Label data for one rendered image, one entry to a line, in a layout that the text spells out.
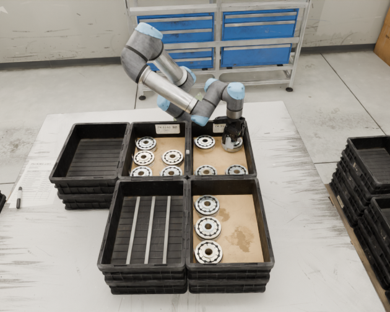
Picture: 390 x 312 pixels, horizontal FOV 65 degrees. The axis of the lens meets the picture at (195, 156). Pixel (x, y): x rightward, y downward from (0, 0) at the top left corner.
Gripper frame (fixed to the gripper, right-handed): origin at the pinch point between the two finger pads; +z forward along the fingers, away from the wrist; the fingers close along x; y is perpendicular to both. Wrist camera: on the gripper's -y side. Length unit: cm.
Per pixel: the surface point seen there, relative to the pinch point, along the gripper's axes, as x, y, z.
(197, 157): -15.5, -7.6, 2.0
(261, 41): 167, -83, 26
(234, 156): -2.8, 6.1, 2.0
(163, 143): -19.3, -28.0, 2.1
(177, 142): -13.2, -23.1, 2.1
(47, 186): -72, -62, 15
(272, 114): 56, -6, 15
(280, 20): 182, -74, 8
